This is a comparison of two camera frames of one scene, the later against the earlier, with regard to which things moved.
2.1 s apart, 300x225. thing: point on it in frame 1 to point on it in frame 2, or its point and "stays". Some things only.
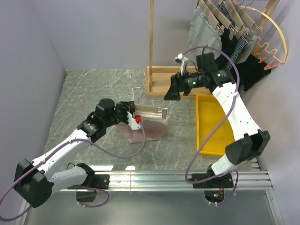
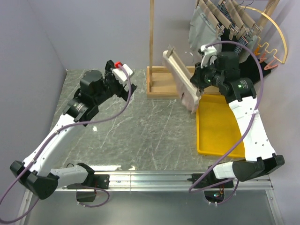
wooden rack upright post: [151, 33] stays
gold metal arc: [262, 12] stays
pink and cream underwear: [154, 129] to [189, 95]
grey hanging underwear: [202, 32] stays
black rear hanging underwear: [251, 71] stays
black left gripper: [126, 106] to [123, 93]
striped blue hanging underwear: [243, 42] stays
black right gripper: [173, 93] to [197, 78]
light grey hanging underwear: [247, 50] stays
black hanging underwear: [227, 46] stays
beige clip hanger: [146, 110] to [169, 54]
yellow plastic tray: [209, 113] stays
